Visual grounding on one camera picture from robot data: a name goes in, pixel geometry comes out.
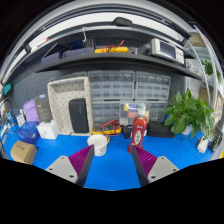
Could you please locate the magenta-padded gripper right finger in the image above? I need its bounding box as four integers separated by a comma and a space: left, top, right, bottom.
130, 144, 180, 187

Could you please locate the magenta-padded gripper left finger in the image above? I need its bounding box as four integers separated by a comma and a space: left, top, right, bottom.
45, 144, 95, 187

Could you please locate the black flat case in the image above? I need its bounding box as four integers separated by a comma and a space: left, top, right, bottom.
146, 119, 177, 140

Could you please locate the small white box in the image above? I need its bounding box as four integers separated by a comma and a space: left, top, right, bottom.
36, 119, 60, 140

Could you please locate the white cup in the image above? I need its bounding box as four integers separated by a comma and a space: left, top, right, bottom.
86, 133, 110, 157

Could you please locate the brown cardboard box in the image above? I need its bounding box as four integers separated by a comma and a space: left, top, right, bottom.
10, 139, 39, 166

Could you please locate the red drink bottle white cap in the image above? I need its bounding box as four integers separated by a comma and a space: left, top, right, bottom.
127, 106, 149, 155

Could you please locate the white power adapter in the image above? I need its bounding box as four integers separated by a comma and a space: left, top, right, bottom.
196, 136, 211, 155

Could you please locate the small black box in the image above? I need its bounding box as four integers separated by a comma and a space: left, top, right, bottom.
121, 124, 135, 140

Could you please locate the blue plastic bag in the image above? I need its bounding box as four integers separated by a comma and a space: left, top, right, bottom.
16, 120, 41, 145

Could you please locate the black speaker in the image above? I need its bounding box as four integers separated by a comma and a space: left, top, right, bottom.
68, 97, 90, 135

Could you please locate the yellow multimeter with red leads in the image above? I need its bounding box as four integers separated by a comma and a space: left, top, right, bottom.
91, 118, 123, 136

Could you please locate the green potted plant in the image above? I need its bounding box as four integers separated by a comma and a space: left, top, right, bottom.
162, 88, 216, 140

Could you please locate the clear plastic storage box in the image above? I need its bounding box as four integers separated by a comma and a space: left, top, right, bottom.
119, 102, 150, 127

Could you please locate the dark grey flat box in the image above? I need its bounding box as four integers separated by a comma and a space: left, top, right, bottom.
33, 93, 54, 123

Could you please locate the white pegboard tray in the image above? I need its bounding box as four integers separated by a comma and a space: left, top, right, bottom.
46, 76, 94, 137

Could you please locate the grey small-parts drawer cabinet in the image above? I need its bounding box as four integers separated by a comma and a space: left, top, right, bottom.
134, 71, 172, 102
87, 69, 136, 101
91, 99, 122, 125

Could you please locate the white metal rack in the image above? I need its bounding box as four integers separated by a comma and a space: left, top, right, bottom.
185, 24, 224, 116

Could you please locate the white oscilloscope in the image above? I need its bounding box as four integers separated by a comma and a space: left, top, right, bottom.
145, 37, 186, 66

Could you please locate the dark workbench shelf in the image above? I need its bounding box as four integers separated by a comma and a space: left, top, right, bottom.
33, 25, 204, 82

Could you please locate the yellow meter on shelf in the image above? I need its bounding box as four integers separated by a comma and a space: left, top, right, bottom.
93, 45, 130, 55

